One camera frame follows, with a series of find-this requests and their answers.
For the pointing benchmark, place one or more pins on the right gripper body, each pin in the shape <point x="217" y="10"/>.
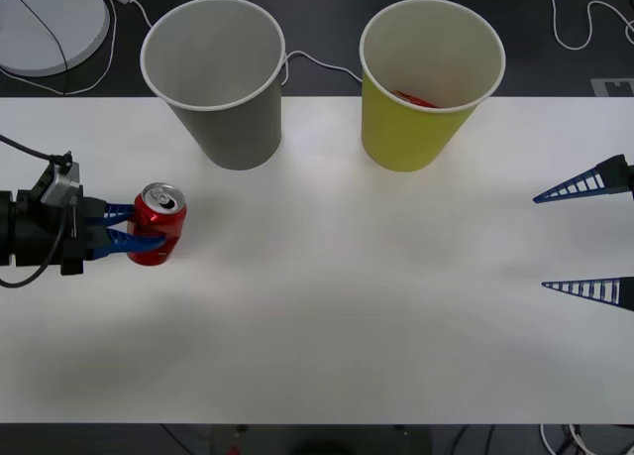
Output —
<point x="630" y="177"/>

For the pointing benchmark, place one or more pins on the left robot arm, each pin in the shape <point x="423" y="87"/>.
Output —
<point x="10" y="227"/>

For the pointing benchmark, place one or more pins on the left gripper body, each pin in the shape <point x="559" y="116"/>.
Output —
<point x="49" y="237"/>

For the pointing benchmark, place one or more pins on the yellow-green plastic bin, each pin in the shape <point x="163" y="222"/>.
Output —
<point x="406" y="138"/>

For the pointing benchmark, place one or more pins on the red can with white print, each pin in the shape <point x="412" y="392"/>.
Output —
<point x="416" y="99"/>

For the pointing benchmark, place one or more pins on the grey plastic bin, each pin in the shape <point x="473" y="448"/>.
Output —
<point x="238" y="128"/>

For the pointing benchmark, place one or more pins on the white round disc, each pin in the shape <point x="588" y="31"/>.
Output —
<point x="49" y="24"/>

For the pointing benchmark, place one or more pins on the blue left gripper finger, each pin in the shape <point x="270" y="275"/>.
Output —
<point x="119" y="243"/>
<point x="116" y="210"/>

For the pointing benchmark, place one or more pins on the red drink can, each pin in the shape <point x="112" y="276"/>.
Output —
<point x="166" y="220"/>

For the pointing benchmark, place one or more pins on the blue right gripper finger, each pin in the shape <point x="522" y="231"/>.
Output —
<point x="606" y="177"/>
<point x="594" y="289"/>

